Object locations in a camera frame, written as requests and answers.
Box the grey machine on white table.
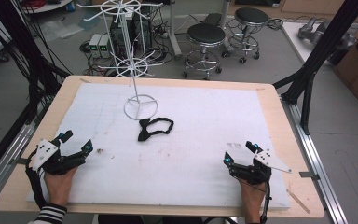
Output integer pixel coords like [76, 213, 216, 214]
[297, 16, 358, 49]

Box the black bow tie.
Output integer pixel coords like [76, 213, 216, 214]
[137, 116, 175, 143]

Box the black metal frame strut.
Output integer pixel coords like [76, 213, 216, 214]
[272, 0, 358, 136]

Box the thin wooden stick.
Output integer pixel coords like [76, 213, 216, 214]
[286, 189, 311, 215]

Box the white wire display rack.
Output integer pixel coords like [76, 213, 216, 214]
[76, 0, 165, 122]

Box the person's right hand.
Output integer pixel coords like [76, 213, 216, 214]
[238, 181, 267, 224]

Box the grey metal post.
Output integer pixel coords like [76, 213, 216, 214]
[167, 0, 185, 61]

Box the black computer tower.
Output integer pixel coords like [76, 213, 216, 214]
[109, 5, 153, 58]

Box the clear plastic sheet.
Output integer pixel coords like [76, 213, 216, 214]
[39, 18, 86, 40]

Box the black round stool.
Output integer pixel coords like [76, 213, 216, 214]
[182, 22, 228, 81]
[221, 7, 271, 65]

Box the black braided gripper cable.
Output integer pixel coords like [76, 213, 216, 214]
[24, 154, 50, 210]

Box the round white table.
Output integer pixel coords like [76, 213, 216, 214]
[21, 0, 75, 15]

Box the grey metal bracket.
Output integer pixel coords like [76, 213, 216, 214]
[298, 170, 322, 182]

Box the white foam mat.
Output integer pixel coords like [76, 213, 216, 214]
[25, 81, 294, 210]

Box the black frame with cable bundle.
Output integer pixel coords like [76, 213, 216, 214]
[0, 0, 73, 126]

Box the aluminium rail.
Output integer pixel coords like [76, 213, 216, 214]
[280, 97, 350, 224]
[0, 120, 37, 210]

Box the grey bench power supply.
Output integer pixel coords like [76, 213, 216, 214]
[88, 33, 103, 59]
[98, 34, 112, 59]

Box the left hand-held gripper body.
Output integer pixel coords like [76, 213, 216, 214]
[30, 138, 87, 175]

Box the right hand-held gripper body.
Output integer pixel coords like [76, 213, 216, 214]
[229, 147, 293, 187]

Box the person's left hand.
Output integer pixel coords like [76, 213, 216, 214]
[43, 165, 79, 208]

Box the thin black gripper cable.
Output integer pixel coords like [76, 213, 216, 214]
[238, 177, 273, 224]

